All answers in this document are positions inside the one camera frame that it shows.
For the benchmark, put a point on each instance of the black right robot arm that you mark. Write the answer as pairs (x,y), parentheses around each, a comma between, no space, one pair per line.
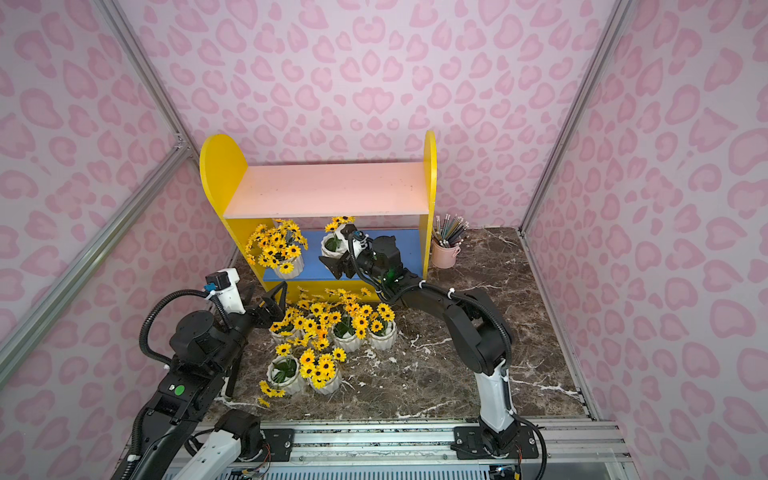
(480,335)

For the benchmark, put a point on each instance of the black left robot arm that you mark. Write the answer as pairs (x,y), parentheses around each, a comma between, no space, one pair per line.
(207,353)

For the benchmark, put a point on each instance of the yellow two-tier shelf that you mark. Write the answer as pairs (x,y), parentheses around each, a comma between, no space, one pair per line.
(245,197)

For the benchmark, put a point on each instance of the right aluminium frame profile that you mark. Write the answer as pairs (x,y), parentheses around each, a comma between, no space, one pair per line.
(617,22)

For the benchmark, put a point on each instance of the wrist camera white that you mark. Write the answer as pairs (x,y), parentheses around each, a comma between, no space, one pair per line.
(356,239)
(222,285)

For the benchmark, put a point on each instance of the left aluminium frame profile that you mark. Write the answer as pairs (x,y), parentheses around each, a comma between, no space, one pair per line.
(40,318)

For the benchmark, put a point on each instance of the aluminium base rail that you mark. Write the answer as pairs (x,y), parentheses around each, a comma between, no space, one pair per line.
(409,449)

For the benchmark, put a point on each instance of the pink cup with pencils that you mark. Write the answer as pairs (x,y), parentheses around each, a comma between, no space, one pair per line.
(447,236)

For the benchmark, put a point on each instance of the sunflower pot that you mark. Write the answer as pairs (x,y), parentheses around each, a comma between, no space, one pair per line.
(283,378)
(350,317)
(334,244)
(278,248)
(322,370)
(382,327)
(314,321)
(285,330)

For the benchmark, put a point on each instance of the back left aluminium post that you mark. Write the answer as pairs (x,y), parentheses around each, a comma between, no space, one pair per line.
(130,43)

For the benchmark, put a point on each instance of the aluminium frame profile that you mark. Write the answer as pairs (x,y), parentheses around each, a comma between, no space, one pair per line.
(617,22)
(40,318)

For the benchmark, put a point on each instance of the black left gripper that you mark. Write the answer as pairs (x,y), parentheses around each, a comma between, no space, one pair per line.
(261,309)

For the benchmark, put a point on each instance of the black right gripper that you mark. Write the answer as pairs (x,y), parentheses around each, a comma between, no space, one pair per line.
(350,257)

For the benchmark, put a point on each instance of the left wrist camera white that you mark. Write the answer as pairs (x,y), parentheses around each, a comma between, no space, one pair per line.
(222,285)

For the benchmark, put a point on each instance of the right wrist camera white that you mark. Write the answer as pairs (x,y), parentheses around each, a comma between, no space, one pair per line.
(356,239)

